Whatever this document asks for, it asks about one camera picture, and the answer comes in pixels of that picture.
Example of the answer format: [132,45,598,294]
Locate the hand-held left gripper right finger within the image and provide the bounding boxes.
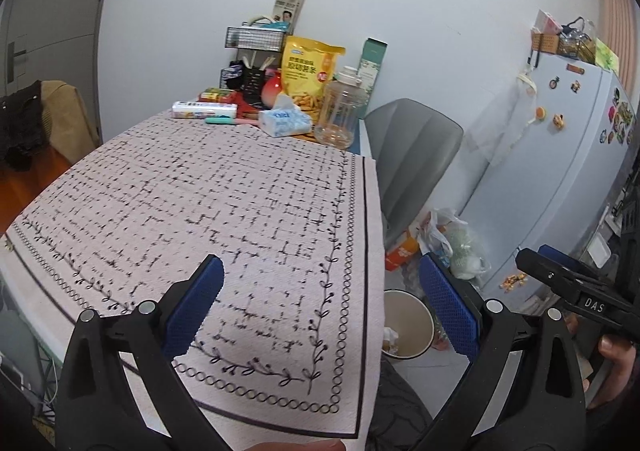
[417,253,586,451]

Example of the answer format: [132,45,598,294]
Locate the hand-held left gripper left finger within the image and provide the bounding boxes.
[55,254,231,451]

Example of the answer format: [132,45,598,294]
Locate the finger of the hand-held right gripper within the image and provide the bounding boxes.
[515,245,606,299]

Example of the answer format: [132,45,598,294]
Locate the beige trash bin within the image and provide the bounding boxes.
[382,288,436,362]

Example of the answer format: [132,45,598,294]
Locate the person's right hand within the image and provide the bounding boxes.
[585,333,640,412]

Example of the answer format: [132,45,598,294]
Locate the white plastic container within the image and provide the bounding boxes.
[590,235,614,268]

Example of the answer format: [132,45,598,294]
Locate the clear bag of white vegetables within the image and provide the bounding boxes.
[425,208,493,282]

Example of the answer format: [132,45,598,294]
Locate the orange white carton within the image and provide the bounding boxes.
[385,226,419,272]

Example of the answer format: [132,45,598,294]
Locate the pink patterned tablecloth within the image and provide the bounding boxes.
[0,108,386,442]

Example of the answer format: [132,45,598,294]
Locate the person's dark patterned pants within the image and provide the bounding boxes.
[367,363,436,451]

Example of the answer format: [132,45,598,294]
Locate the white fridge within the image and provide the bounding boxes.
[480,54,640,304]

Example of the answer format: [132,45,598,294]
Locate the hanging translucent plastic bag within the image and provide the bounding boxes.
[470,74,538,167]

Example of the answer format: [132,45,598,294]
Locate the grey upholstered chair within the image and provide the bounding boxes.
[364,98,465,244]

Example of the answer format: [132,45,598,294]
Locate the cluster of colourful fridge magnets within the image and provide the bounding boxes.
[599,85,637,147]

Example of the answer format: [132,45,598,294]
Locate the black-legged table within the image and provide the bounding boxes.
[0,98,387,444]

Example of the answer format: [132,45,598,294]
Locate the teal and pink pen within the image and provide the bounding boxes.
[205,115,261,127]

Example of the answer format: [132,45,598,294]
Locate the long white printed box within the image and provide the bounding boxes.
[171,101,238,120]

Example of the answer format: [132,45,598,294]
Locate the blue white tissue pack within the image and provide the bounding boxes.
[258,94,313,138]

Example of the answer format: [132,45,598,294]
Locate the small red box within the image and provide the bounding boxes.
[199,88,236,104]

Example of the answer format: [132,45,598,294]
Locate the tan chair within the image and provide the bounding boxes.
[40,81,101,164]

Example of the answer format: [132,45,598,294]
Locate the clear plastic jar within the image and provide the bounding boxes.
[314,66,363,149]

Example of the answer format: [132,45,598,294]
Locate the orange red vase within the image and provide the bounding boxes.
[261,71,287,110]

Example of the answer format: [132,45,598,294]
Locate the black pen holder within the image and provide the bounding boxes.
[240,62,273,104]

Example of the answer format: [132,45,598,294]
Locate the wicker basket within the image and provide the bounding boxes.
[531,31,560,56]

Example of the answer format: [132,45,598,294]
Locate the black jacket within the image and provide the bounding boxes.
[0,80,51,172]

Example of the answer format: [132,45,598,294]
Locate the tall green box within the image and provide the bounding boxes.
[356,38,388,104]

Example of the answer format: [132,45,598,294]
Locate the pink box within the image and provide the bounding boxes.
[535,8,563,37]

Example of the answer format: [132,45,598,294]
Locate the yellow snack bag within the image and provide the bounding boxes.
[281,35,347,124]

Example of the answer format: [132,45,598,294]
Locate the pink striped curtain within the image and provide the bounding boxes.
[597,0,640,82]

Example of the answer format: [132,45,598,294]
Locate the grey door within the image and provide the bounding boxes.
[0,0,121,142]

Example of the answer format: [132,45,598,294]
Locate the paper carton bag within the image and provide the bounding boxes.
[272,0,309,37]

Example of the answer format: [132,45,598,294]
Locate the black wire basket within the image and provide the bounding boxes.
[225,26,288,50]

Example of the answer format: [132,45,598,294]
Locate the door handle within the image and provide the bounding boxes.
[7,43,27,82]

